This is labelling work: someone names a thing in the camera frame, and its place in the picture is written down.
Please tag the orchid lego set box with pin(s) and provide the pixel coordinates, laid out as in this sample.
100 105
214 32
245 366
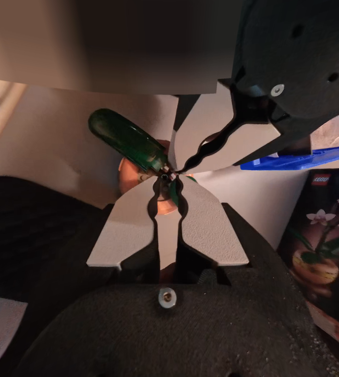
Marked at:
319 235

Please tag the terracotta lego flower pot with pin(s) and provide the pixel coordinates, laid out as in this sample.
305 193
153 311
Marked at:
131 176

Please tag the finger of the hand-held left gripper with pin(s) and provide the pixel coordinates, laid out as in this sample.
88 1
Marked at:
246 141
204 117

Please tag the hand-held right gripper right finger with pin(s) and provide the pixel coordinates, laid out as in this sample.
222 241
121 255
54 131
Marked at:
210 229

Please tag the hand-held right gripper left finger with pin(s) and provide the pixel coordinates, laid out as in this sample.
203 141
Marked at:
125 229

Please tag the blue plastic bin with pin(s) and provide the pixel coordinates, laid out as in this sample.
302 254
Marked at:
290 160

